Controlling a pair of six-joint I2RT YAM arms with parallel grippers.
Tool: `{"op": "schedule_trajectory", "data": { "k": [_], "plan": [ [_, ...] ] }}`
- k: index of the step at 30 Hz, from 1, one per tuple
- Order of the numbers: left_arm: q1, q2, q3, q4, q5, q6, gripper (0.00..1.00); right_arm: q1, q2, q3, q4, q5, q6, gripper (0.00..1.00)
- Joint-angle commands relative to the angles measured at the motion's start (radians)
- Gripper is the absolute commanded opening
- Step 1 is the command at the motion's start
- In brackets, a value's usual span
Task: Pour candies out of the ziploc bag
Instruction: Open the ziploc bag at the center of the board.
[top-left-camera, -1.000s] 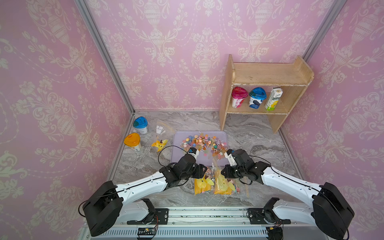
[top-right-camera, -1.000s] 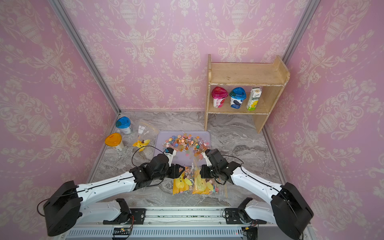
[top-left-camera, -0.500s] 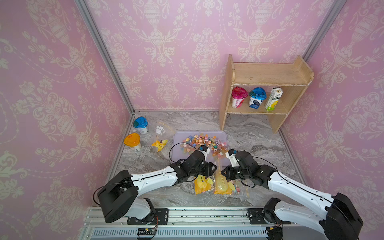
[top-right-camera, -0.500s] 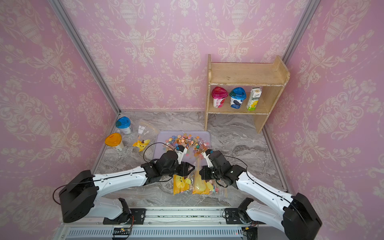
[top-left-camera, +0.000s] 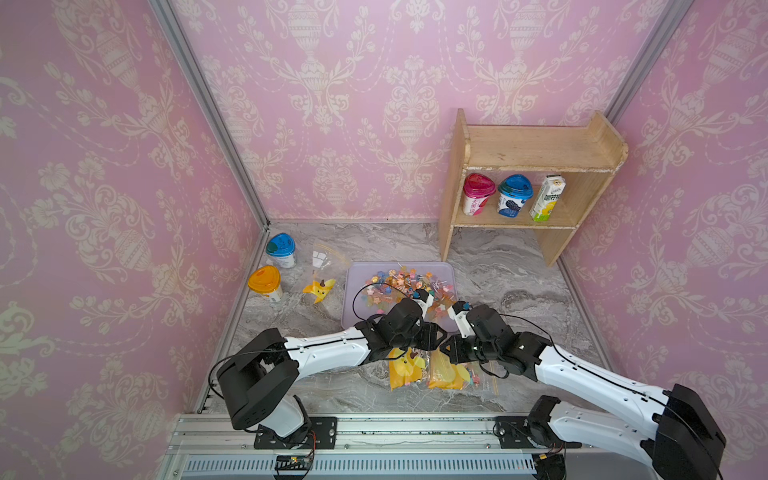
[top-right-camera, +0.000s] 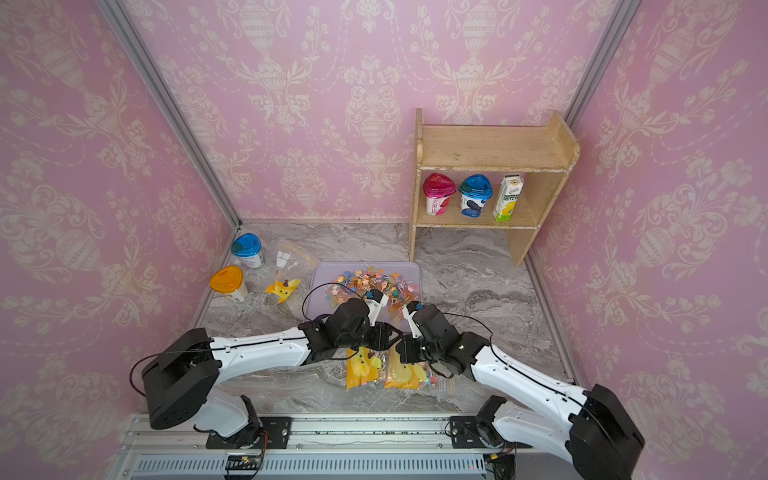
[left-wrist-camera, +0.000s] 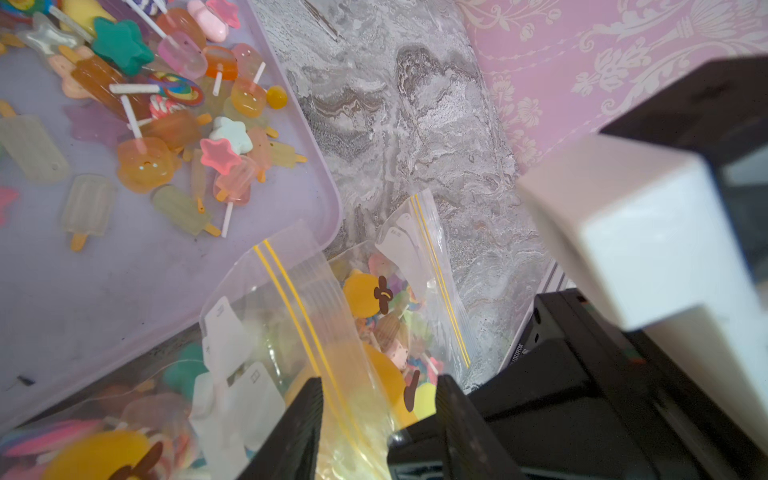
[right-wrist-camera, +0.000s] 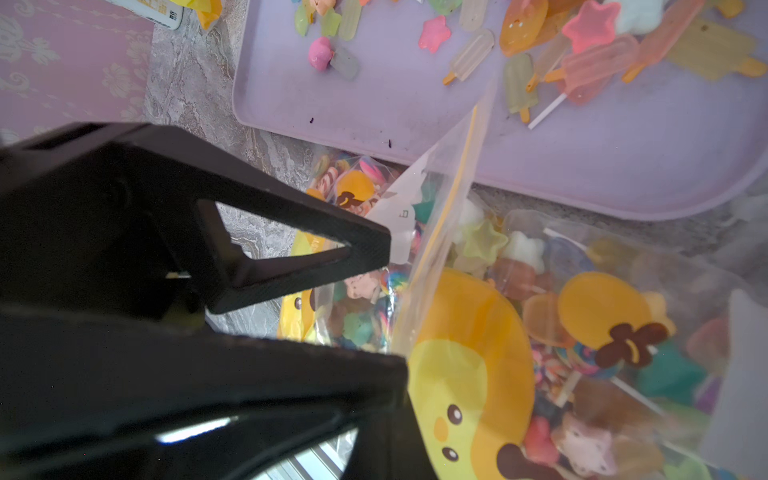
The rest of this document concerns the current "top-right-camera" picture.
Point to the orange lid cup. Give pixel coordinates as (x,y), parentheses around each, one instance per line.
(230,282)

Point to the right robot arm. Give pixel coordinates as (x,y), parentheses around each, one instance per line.
(588,427)

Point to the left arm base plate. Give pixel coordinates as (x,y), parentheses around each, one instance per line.
(273,434)

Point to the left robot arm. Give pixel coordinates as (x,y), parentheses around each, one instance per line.
(182,383)

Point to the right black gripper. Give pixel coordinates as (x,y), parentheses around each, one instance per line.
(407,354)

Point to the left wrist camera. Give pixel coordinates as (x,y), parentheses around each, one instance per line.
(376,302)

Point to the green white carton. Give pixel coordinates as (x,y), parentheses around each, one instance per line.
(508,196)

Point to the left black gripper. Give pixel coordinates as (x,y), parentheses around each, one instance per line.
(384,333)

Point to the lilac plastic tray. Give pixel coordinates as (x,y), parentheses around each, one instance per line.
(317,302)

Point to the blue lid cup on shelf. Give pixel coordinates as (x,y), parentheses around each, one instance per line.
(475,191)

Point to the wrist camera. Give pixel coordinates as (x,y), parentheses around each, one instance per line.
(376,302)
(408,312)

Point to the pile of colourful candies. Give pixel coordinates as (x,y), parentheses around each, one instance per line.
(401,289)

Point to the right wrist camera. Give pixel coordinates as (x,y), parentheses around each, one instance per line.
(408,312)

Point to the aluminium rail frame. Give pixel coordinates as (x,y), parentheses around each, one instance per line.
(331,446)

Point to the blue lid cup on table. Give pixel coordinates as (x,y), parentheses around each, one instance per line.
(247,250)

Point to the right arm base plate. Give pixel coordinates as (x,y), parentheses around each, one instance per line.
(465,432)

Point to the candy ziploc bag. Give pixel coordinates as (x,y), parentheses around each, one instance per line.
(282,283)
(418,376)
(364,367)

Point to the pink lid cup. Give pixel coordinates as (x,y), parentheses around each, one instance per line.
(438,190)

